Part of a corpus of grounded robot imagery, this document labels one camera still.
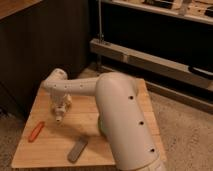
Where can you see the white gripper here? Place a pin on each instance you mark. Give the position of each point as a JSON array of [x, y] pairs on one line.
[[60, 99]]

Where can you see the grey rectangular block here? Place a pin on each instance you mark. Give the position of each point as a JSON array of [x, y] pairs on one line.
[[77, 149]]

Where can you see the metal shelf rack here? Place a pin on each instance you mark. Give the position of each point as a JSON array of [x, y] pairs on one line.
[[167, 42]]

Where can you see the dark wooden cabinet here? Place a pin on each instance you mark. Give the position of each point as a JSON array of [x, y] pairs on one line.
[[51, 34]]

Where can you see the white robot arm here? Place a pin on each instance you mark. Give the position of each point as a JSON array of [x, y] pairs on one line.
[[124, 124]]

